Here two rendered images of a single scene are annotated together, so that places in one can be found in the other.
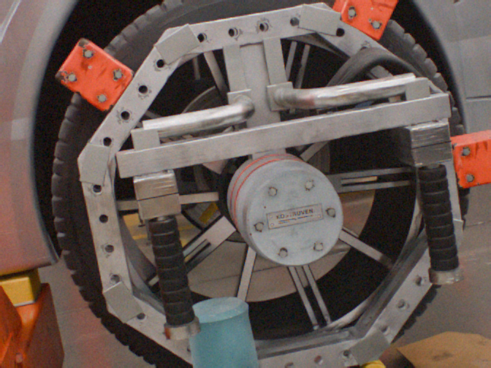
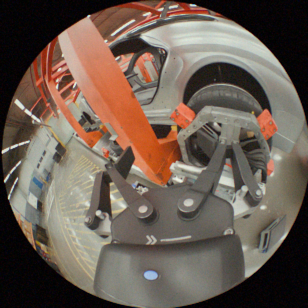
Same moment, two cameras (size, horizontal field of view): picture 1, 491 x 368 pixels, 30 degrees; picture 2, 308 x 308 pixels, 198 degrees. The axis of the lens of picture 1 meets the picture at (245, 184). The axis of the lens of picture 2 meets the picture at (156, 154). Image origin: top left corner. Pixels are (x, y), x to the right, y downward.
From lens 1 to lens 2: 0.99 m
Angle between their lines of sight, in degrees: 62
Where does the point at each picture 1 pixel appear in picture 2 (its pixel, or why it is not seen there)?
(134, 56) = (196, 108)
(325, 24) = (255, 129)
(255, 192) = not seen: hidden behind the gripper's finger
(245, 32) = (230, 121)
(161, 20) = (205, 100)
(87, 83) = (177, 121)
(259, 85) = (230, 136)
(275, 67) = (236, 135)
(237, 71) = (224, 132)
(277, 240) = not seen: hidden behind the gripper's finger
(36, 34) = (181, 84)
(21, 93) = (179, 95)
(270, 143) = not seen: hidden behind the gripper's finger
